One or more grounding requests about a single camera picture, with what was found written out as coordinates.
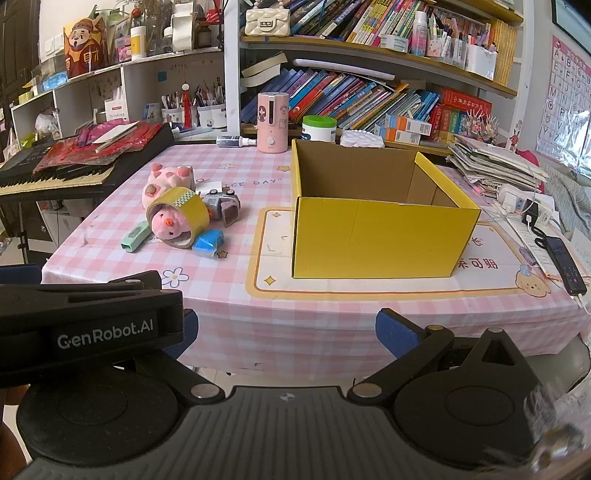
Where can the black keyboard piano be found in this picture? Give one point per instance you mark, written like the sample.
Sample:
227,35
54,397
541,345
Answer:
134,159

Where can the white envelope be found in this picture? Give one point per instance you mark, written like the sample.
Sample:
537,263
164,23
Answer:
115,131

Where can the pink checked tablecloth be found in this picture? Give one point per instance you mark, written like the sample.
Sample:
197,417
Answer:
277,332

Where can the spiky decorative ornament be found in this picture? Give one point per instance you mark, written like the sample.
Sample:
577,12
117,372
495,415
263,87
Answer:
480,123

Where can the stack of papers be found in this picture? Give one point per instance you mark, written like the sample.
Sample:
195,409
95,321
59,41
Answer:
494,161

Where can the white bottle yellow label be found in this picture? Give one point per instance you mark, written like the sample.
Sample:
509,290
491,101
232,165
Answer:
138,44

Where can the alphabet wall poster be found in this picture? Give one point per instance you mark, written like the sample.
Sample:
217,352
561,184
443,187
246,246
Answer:
565,97

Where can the red boxed book set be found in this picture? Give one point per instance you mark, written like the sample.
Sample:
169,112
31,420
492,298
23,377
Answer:
461,108

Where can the white canister green lid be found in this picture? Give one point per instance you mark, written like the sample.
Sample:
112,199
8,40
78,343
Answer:
318,131

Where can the white plastic bag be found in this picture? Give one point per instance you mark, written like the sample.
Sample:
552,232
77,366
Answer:
46,124

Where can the grey blanket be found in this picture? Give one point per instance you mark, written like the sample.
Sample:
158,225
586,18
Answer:
568,194

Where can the white pen storage bin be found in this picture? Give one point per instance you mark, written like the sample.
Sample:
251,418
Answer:
480,62

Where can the white pen holder cup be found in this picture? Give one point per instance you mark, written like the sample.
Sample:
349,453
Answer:
212,115
172,116

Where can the orange cardboard figure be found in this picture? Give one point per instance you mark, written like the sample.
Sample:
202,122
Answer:
85,48

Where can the red hanging tassel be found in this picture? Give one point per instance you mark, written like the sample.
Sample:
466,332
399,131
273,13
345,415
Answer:
186,104

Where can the black remote control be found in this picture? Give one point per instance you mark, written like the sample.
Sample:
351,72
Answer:
563,265

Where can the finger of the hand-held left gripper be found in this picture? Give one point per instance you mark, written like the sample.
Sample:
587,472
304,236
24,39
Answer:
145,280
18,274

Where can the row of upright books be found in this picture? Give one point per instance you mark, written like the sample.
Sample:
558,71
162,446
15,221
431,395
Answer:
360,21

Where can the grey toy car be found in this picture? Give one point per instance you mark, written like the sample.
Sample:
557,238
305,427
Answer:
224,205

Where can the pink cylindrical humidifier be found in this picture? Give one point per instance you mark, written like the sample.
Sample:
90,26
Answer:
272,122

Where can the white small carton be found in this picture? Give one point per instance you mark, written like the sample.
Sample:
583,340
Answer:
116,107

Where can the blue packet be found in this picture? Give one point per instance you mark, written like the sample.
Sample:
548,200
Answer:
207,242

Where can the cartoon desk mat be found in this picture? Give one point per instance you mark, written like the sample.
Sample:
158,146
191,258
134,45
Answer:
272,258

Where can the red printed paper sheets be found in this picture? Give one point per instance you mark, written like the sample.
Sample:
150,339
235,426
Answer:
69,154

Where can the row of yellow books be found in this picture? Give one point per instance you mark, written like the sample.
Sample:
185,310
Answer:
504,50

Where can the small lying spray bottle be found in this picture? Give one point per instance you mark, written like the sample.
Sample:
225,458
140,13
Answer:
235,141

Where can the cream quilted purse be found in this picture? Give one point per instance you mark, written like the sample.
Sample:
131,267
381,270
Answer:
268,21

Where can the row of leaning books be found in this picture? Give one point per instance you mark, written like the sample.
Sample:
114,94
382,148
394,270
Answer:
351,99

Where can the orange blue small box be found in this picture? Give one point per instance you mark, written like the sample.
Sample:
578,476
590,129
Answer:
399,136
408,123

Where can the white rolled paper tube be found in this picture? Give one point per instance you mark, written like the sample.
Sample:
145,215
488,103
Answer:
346,69

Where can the pink spotted pig plush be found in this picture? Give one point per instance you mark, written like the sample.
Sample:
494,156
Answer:
168,177

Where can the yellow cardboard box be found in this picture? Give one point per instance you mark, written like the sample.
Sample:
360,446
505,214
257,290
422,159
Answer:
369,240

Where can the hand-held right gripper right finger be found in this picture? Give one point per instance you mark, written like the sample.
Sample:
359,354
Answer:
395,333

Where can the white power strip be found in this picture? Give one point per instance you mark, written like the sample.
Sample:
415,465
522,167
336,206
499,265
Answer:
517,198

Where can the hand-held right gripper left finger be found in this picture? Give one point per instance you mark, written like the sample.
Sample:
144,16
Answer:
183,333

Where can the pink blue spray bottle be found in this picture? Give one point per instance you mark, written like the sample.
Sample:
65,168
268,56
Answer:
420,34

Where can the white thick lying book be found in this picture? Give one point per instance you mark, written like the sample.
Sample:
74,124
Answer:
263,69

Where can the white cotton pad pack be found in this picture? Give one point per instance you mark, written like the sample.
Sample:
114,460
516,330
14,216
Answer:
362,138

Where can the brown packing tape roll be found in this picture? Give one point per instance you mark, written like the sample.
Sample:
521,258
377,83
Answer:
198,217

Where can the black charger plug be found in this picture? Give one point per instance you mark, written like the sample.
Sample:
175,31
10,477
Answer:
532,214

